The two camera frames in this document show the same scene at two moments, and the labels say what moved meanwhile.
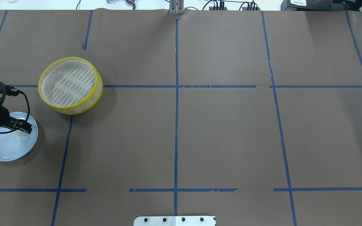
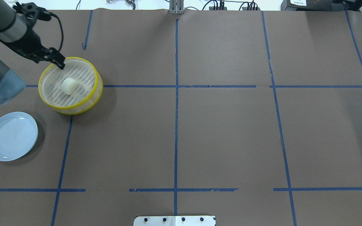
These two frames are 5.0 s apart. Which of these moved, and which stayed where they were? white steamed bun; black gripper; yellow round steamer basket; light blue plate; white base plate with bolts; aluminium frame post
Moved: black gripper; white steamed bun
Stayed: aluminium frame post; light blue plate; white base plate with bolts; yellow round steamer basket
